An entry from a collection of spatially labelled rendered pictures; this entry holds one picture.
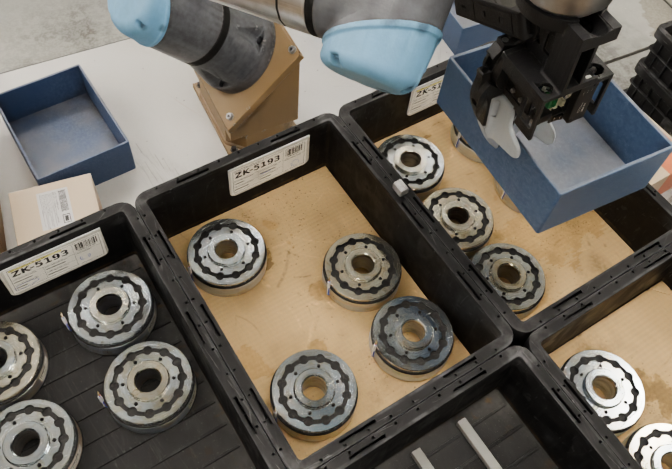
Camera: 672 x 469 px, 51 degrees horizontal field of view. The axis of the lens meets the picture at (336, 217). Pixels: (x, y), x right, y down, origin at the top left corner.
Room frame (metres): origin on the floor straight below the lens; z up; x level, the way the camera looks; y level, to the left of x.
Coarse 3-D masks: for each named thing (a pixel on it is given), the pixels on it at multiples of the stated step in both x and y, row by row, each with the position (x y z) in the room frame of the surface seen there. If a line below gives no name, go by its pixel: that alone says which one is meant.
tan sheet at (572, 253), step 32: (416, 128) 0.74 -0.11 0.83; (448, 128) 0.75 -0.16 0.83; (448, 160) 0.68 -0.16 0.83; (480, 192) 0.63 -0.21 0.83; (512, 224) 0.58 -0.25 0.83; (576, 224) 0.60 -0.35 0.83; (544, 256) 0.53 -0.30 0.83; (576, 256) 0.54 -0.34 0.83; (608, 256) 0.55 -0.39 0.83; (576, 288) 0.49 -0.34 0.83
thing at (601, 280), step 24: (432, 72) 0.76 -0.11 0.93; (384, 96) 0.71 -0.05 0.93; (384, 168) 0.58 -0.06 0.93; (408, 192) 0.54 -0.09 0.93; (648, 192) 0.59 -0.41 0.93; (432, 216) 0.51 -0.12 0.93; (624, 264) 0.47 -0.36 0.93; (480, 288) 0.41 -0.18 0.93; (600, 288) 0.44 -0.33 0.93; (504, 312) 0.39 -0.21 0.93; (552, 312) 0.39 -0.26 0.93; (528, 336) 0.37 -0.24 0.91
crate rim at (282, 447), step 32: (224, 160) 0.56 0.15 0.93; (160, 192) 0.50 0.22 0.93; (416, 224) 0.49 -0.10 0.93; (448, 256) 0.45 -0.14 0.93; (192, 288) 0.37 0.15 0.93; (224, 352) 0.30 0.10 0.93; (480, 352) 0.33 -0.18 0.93; (448, 384) 0.29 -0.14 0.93; (256, 416) 0.23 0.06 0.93; (384, 416) 0.25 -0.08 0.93; (288, 448) 0.20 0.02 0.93; (320, 448) 0.21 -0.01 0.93
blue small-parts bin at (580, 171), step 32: (448, 64) 0.58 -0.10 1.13; (480, 64) 0.60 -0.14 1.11; (448, 96) 0.56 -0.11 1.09; (608, 96) 0.57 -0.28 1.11; (576, 128) 0.56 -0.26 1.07; (608, 128) 0.55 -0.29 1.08; (640, 128) 0.53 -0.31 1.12; (512, 160) 0.47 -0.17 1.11; (544, 160) 0.51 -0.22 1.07; (576, 160) 0.51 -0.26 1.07; (608, 160) 0.52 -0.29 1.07; (640, 160) 0.47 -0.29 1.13; (512, 192) 0.45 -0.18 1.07; (544, 192) 0.42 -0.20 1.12; (576, 192) 0.42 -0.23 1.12; (608, 192) 0.45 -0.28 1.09; (544, 224) 0.41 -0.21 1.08
